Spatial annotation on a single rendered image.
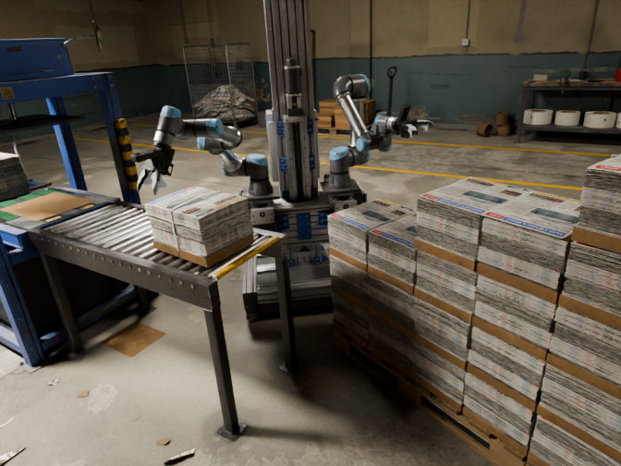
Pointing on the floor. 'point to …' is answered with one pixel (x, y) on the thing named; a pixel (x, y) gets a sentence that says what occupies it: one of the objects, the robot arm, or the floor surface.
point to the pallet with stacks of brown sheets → (332, 119)
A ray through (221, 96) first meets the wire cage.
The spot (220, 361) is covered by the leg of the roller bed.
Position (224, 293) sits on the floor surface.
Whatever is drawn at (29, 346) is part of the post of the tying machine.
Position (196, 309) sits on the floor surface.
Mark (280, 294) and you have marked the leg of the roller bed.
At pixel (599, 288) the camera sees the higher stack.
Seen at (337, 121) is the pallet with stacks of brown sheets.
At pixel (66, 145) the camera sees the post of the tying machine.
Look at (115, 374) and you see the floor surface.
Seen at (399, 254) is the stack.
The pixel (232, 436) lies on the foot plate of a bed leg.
